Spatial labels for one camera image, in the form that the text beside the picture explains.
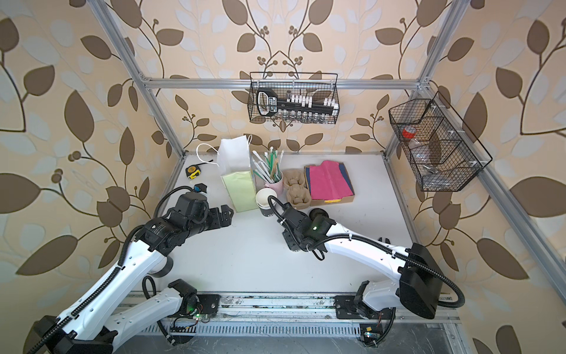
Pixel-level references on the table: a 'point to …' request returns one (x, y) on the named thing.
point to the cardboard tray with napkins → (329, 183)
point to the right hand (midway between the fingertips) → (295, 235)
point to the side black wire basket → (445, 153)
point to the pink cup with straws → (270, 169)
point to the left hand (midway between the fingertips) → (219, 211)
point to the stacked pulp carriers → (298, 195)
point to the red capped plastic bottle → (409, 132)
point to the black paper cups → (261, 198)
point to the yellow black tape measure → (192, 171)
